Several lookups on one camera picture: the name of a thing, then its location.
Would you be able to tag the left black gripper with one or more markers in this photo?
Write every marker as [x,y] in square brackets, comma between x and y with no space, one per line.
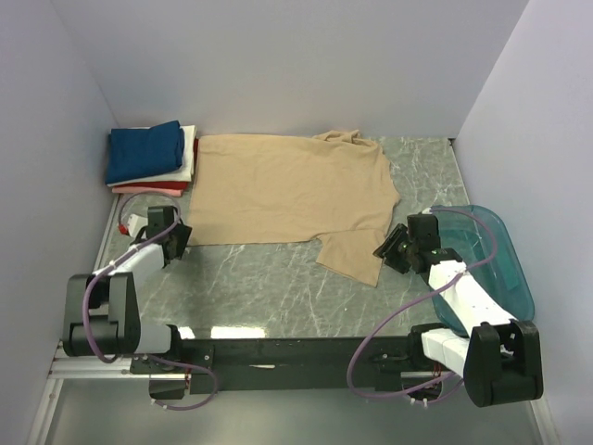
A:
[182,232]

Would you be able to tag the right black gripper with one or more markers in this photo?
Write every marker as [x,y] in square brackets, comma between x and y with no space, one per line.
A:
[388,248]

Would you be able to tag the beige t shirt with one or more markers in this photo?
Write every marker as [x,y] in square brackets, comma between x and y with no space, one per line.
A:
[270,189]

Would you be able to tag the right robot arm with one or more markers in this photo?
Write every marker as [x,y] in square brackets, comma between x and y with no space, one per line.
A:
[491,343]

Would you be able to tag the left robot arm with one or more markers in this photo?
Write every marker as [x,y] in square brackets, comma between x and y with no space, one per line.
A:
[102,317]

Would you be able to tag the folded pink t shirt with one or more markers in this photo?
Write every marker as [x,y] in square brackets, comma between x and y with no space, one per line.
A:
[174,191]

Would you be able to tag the folded white t shirt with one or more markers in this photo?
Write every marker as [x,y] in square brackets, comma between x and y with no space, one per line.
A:
[189,136]

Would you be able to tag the teal plastic bin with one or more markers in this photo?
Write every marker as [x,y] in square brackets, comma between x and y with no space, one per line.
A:
[475,232]

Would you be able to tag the folded blue t shirt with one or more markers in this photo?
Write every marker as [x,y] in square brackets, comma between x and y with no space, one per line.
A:
[136,153]

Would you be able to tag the black base beam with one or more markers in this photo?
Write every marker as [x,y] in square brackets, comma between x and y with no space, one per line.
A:
[387,364]

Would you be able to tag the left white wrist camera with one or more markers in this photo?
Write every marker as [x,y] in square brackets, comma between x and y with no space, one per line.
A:
[134,227]

